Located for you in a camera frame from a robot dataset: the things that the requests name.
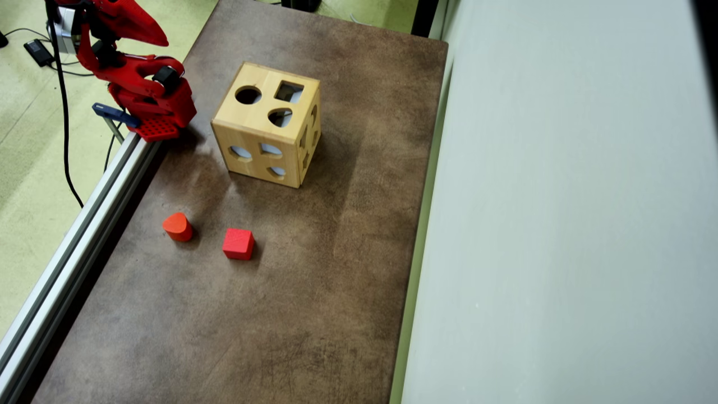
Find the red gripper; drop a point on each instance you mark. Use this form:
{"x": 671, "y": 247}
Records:
{"x": 130, "y": 21}

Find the red cube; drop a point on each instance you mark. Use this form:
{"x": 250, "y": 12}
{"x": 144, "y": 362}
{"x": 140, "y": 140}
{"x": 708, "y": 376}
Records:
{"x": 238, "y": 244}

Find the red robot arm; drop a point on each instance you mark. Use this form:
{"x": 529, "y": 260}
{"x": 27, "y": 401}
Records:
{"x": 168, "y": 106}

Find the wooden shape sorter box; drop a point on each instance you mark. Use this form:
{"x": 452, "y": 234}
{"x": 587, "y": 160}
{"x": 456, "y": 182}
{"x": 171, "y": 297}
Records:
{"x": 252, "y": 140}

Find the blue clamp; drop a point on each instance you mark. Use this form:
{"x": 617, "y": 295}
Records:
{"x": 115, "y": 114}

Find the black power adapter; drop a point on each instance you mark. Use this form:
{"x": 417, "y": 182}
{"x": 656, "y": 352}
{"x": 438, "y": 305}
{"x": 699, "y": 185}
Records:
{"x": 38, "y": 51}

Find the small black floor object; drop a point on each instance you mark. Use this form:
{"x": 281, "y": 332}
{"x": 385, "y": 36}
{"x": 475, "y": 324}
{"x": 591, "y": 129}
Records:
{"x": 3, "y": 39}

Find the black furniture foot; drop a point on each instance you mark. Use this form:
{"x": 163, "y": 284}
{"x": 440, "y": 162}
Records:
{"x": 302, "y": 4}

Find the orange rounded block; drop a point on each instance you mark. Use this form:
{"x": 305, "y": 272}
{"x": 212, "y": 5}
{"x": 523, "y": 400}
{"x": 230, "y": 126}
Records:
{"x": 178, "y": 227}

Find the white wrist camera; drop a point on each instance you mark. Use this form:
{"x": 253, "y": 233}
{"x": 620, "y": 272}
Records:
{"x": 66, "y": 31}

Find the aluminium profile rail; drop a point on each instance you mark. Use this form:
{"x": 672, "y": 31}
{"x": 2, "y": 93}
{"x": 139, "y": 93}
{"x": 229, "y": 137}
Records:
{"x": 67, "y": 252}

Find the black vertical post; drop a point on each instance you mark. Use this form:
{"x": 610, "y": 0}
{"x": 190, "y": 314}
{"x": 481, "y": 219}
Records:
{"x": 424, "y": 17}

